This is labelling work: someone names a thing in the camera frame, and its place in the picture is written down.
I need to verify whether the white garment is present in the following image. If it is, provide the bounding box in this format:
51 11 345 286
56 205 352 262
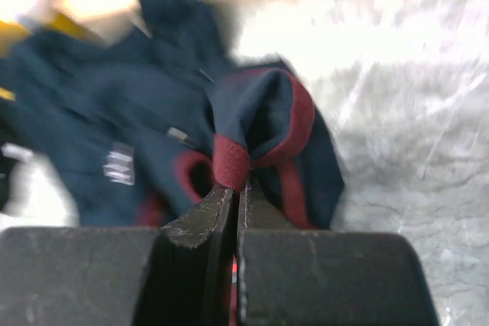
1 143 79 230

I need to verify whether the navy maroon tank top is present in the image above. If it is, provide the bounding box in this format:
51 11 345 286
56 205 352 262
1 0 344 229

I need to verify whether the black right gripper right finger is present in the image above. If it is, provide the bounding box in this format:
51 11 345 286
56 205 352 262
236 178 439 325

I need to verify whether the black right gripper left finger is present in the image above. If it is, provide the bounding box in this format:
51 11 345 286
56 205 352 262
1 186 234 325

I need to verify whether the yellow plastic bin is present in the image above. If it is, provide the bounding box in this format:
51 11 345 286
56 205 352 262
1 12 102 90

